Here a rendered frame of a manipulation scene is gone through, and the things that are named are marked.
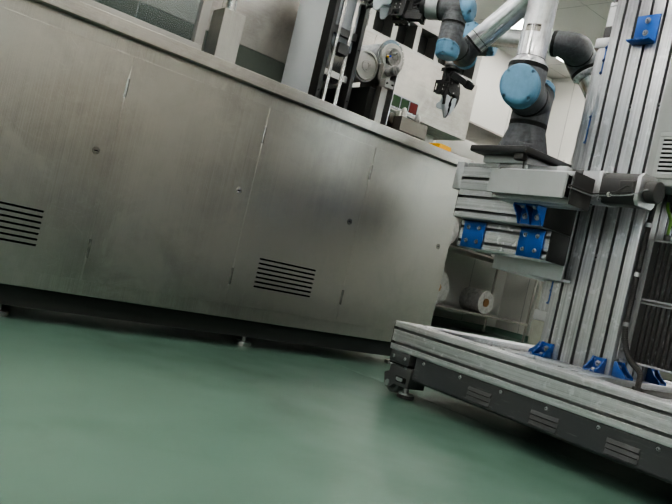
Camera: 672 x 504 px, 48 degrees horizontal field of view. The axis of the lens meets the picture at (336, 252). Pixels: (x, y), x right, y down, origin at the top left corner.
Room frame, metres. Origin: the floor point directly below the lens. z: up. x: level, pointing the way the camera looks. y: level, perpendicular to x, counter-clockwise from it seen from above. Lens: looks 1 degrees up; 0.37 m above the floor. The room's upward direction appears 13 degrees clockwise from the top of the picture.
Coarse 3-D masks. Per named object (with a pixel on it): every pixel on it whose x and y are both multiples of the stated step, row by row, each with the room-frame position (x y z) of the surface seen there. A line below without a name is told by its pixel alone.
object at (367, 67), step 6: (360, 54) 3.03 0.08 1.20; (366, 54) 3.05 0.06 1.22; (372, 54) 3.07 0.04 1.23; (360, 60) 3.04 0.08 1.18; (366, 60) 3.05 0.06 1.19; (372, 60) 3.08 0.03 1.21; (360, 66) 3.04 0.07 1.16; (366, 66) 3.06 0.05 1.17; (372, 66) 3.08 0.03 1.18; (360, 72) 3.05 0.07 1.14; (366, 72) 3.07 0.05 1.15; (372, 72) 3.09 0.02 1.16; (360, 78) 3.06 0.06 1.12; (366, 78) 3.07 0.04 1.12; (372, 78) 3.08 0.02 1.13
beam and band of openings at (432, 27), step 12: (372, 12) 3.46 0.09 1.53; (372, 24) 3.47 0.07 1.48; (384, 24) 3.60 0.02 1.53; (432, 24) 3.70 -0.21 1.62; (384, 36) 3.52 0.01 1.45; (396, 36) 3.66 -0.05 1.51; (408, 36) 3.68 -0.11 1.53; (420, 36) 3.76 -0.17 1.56; (432, 36) 3.76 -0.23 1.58; (408, 48) 3.63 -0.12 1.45; (420, 48) 3.77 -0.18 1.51; (432, 48) 3.76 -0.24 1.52; (432, 60) 3.74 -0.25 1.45; (444, 60) 3.89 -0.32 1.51; (480, 60) 3.95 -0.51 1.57; (468, 72) 3.96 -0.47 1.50
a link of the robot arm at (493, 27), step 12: (516, 0) 2.33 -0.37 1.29; (504, 12) 2.35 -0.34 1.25; (516, 12) 2.34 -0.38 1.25; (480, 24) 2.39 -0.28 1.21; (492, 24) 2.36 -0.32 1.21; (504, 24) 2.36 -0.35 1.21; (468, 36) 2.40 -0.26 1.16; (480, 36) 2.38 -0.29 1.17; (492, 36) 2.37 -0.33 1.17; (468, 48) 2.38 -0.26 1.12; (480, 48) 2.39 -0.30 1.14; (456, 60) 2.39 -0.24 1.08; (468, 60) 2.41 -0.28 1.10
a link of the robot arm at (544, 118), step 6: (546, 84) 2.26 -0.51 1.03; (552, 84) 2.28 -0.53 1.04; (552, 90) 2.28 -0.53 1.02; (552, 96) 2.28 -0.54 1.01; (546, 102) 2.24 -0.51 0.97; (552, 102) 2.30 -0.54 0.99; (546, 108) 2.26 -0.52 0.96; (516, 114) 2.29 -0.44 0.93; (534, 114) 2.25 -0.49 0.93; (540, 114) 2.26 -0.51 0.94; (546, 114) 2.28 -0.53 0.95; (540, 120) 2.27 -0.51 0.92; (546, 120) 2.28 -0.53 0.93
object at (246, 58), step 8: (240, 48) 3.06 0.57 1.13; (248, 48) 3.08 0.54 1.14; (240, 56) 3.07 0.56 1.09; (248, 56) 3.09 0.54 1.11; (256, 56) 3.11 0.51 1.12; (264, 56) 3.14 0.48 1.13; (240, 64) 3.07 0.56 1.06; (248, 64) 3.10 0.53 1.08; (256, 64) 3.12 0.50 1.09; (264, 64) 3.14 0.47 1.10; (272, 64) 3.17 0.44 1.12; (280, 64) 3.19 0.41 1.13; (256, 72) 3.12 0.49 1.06; (264, 72) 3.15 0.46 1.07; (272, 72) 3.17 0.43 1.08; (280, 72) 3.20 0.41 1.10; (280, 80) 3.20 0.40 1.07; (328, 88) 3.36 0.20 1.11
